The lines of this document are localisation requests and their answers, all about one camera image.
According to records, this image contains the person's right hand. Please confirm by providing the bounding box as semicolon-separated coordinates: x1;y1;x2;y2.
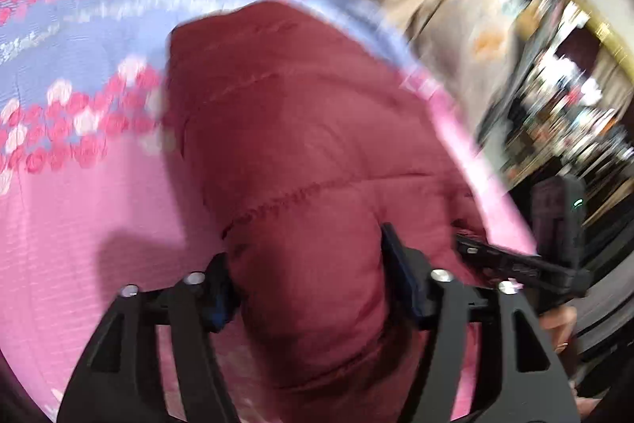
539;305;580;371

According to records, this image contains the cluttered shelf of goods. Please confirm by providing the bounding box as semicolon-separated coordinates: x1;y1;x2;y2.
475;0;634;230

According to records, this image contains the pink and lilac floral bedsheet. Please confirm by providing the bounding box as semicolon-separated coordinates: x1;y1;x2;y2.
0;0;538;423

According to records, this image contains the beige cloth with orange print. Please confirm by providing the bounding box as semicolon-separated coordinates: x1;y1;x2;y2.
411;0;526;146

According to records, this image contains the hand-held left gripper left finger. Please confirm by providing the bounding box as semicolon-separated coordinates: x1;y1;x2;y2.
57;253;239;423

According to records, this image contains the maroon padded jacket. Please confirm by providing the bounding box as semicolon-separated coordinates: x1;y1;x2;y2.
163;0;489;423

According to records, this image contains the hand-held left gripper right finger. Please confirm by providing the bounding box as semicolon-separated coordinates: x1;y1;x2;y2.
380;222;580;423

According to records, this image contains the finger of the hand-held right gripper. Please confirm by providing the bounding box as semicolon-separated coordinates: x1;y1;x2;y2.
454;231;592;300

